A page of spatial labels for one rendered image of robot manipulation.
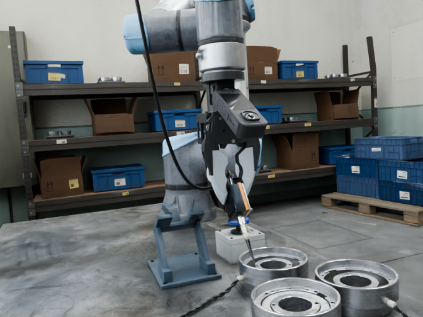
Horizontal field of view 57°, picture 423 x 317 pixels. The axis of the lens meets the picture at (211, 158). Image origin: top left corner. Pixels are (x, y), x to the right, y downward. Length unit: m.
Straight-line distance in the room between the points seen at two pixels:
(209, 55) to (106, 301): 0.40
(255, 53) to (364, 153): 1.60
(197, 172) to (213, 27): 0.47
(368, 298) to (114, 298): 0.35
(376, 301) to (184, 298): 0.26
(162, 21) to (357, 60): 5.37
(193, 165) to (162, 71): 3.16
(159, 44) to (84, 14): 3.91
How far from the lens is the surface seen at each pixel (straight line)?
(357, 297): 0.54
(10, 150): 4.24
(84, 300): 0.65
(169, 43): 0.75
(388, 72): 5.67
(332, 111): 5.06
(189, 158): 1.00
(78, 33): 4.59
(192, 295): 0.62
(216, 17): 0.64
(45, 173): 3.94
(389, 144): 4.37
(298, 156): 4.74
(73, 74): 4.01
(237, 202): 0.62
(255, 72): 4.49
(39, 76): 3.99
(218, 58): 0.62
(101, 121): 3.94
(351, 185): 4.76
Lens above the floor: 1.05
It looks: 5 degrees down
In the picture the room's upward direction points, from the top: 4 degrees counter-clockwise
